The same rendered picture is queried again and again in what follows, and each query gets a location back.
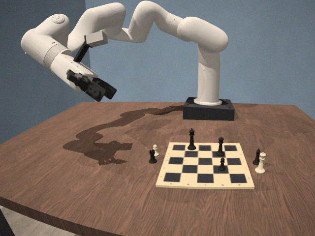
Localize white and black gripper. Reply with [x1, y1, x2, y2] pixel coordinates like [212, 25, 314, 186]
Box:
[50, 49, 117, 102]

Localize cream chessboard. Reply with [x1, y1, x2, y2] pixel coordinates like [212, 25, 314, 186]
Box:
[156, 143, 254, 189]

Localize white queen chess piece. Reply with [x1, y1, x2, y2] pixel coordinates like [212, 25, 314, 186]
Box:
[255, 153, 266, 174]

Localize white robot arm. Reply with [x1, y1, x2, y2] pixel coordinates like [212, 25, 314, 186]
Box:
[21, 1, 228, 106]

